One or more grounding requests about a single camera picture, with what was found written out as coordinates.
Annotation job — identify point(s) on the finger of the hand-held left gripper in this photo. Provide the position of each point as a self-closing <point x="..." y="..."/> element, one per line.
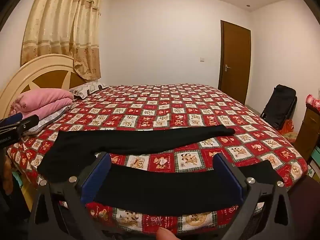
<point x="27" y="125"/>

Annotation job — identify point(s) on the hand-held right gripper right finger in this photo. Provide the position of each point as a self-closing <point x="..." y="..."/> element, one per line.
<point x="228" y="178"/>

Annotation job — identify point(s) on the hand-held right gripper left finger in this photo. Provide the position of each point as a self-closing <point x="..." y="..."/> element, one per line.
<point x="96" y="178"/>

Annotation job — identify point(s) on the black pants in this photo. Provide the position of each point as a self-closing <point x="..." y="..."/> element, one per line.
<point x="140" y="140"/>

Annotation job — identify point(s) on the person's right hand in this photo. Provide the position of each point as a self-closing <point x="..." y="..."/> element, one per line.
<point x="166" y="234"/>

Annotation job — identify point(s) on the grey patterned pillow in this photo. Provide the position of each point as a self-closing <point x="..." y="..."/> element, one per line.
<point x="87" y="88"/>
<point x="50" y="118"/>

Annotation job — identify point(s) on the pink folded quilt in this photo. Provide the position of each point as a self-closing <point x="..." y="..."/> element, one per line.
<point x="45" y="100"/>

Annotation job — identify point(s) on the brown plush toy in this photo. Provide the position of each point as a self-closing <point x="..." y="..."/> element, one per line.
<point x="6" y="177"/>

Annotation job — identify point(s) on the cream wooden headboard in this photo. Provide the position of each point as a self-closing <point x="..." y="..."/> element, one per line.
<point x="50" y="65"/>

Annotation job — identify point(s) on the orange plastic bag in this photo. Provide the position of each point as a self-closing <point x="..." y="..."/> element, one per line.
<point x="286" y="128"/>

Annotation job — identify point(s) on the red patchwork bedspread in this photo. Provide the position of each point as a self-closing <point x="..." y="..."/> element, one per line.
<point x="175" y="115"/>

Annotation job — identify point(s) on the cardboard box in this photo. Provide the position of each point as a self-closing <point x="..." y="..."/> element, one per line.
<point x="315" y="162"/>

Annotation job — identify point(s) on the black suitcase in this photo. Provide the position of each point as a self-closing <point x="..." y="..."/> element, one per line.
<point x="280" y="105"/>

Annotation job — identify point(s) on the brown wooden cabinet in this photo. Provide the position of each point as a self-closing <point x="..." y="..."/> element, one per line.
<point x="307" y="130"/>

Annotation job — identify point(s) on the beige patterned curtain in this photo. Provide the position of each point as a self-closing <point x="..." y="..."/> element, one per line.
<point x="62" y="30"/>

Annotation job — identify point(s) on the red plaid cloth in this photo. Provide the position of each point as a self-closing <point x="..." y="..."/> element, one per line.
<point x="313" y="102"/>

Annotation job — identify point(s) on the brown wooden door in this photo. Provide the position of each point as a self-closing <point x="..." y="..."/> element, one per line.
<point x="235" y="55"/>

